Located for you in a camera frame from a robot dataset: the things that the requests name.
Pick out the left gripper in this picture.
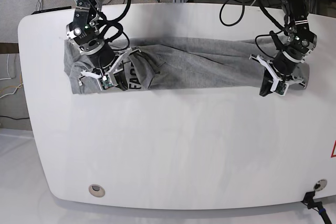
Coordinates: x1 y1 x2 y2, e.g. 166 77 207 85
249 50 307 97

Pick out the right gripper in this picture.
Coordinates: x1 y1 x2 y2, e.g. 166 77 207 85
80 44 141 91

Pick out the grey t-shirt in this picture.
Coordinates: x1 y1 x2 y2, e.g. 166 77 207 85
64 36 310 95

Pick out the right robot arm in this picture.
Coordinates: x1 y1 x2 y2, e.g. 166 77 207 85
66 0 135 91

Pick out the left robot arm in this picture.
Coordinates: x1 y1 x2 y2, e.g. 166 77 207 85
250 0 317 97

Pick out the black flat bar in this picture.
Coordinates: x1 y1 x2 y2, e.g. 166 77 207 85
31 6 71 15

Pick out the red outlined sticker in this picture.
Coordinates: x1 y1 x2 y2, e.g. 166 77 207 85
331 141 336 158

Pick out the silver table grommet left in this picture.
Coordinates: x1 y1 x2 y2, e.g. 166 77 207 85
88 184 106 198

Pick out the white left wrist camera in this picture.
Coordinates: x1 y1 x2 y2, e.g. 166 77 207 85
272 82 289 96

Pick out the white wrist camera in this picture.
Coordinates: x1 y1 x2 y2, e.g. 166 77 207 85
97 76 115 91
272 82 289 96

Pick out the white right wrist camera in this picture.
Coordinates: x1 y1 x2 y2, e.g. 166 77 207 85
97 76 115 91

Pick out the black clamp with cable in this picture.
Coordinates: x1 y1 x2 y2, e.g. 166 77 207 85
301 191 332 224

